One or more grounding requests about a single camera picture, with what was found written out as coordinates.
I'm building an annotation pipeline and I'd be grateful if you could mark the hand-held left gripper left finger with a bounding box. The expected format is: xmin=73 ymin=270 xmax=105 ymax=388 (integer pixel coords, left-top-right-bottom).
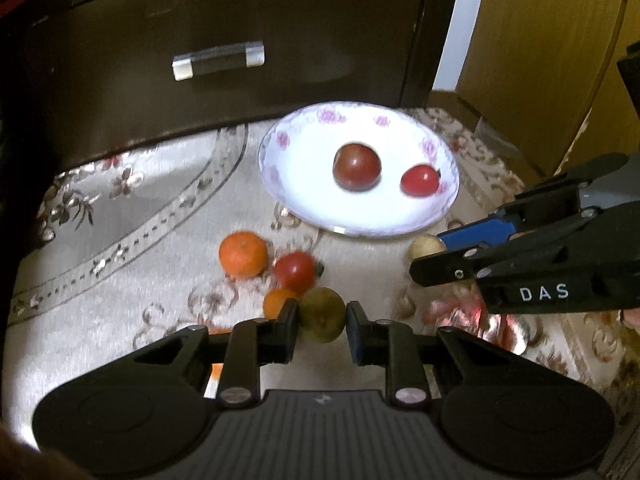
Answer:
xmin=132 ymin=299 xmax=301 ymax=407

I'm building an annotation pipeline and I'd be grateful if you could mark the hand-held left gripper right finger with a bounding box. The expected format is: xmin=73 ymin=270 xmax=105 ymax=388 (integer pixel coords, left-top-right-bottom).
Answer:
xmin=346 ymin=301 xmax=506 ymax=407

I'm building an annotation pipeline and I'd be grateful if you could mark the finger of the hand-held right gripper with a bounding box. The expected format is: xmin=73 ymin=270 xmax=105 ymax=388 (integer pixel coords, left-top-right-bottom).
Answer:
xmin=437 ymin=154 xmax=629 ymax=252
xmin=409 ymin=202 xmax=640 ymax=288

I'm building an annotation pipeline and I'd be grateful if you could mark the pale yellow round fruit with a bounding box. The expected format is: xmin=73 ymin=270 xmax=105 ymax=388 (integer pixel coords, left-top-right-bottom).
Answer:
xmin=409 ymin=234 xmax=447 ymax=262

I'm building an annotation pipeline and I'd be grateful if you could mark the small orange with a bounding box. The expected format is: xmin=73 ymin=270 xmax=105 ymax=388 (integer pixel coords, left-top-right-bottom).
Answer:
xmin=263 ymin=287 xmax=301 ymax=320
xmin=206 ymin=327 xmax=235 ymax=397

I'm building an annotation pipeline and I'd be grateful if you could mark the green-brown round fruit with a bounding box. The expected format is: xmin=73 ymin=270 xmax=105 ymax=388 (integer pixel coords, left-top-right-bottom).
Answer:
xmin=298 ymin=287 xmax=348 ymax=344

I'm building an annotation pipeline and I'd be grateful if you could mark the red tomato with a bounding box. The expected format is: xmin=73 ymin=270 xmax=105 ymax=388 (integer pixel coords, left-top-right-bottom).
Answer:
xmin=400 ymin=165 xmax=442 ymax=197
xmin=272 ymin=251 xmax=321 ymax=295

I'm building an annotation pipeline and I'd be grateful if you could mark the large orange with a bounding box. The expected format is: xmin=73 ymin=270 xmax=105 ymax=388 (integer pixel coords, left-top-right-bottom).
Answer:
xmin=218 ymin=230 xmax=269 ymax=280

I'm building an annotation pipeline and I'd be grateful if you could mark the white floral plate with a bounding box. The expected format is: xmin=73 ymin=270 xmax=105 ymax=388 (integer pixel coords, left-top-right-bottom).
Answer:
xmin=257 ymin=102 xmax=461 ymax=237

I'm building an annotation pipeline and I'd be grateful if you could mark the dark purple tomato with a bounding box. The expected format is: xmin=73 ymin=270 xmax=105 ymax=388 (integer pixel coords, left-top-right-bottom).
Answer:
xmin=332 ymin=143 xmax=382 ymax=192

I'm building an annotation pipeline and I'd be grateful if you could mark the yellow wooden cabinet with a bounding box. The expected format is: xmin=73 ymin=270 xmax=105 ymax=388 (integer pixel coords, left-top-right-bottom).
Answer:
xmin=455 ymin=0 xmax=640 ymax=178

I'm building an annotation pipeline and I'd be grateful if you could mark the dark wooden nightstand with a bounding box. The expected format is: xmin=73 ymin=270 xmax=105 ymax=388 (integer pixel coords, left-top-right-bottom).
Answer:
xmin=0 ymin=0 xmax=466 ymax=176

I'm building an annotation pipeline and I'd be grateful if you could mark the dark nightstand drawer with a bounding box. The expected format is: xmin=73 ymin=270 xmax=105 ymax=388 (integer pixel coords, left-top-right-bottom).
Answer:
xmin=27 ymin=0 xmax=432 ymax=171

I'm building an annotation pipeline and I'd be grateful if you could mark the silver drawer handle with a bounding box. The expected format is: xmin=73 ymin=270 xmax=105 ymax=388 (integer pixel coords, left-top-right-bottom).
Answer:
xmin=172 ymin=41 xmax=266 ymax=82

